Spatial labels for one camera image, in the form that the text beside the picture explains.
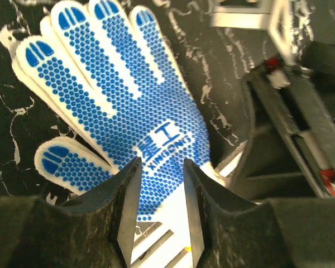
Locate blue dotted work glove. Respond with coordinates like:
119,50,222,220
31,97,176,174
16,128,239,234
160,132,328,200
15,0,213,223

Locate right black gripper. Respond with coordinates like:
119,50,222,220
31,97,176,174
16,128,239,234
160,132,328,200
241,41,335,197

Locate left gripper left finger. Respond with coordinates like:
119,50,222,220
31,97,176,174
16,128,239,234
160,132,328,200
0,157,142,267

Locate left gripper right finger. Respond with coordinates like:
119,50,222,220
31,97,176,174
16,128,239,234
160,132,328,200
183,159,335,267

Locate white glove blue finger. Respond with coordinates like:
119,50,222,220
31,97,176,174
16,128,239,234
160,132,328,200
11,15,115,174

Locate white plastic storage basket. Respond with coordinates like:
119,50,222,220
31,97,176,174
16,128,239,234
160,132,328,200
210,1,296,66

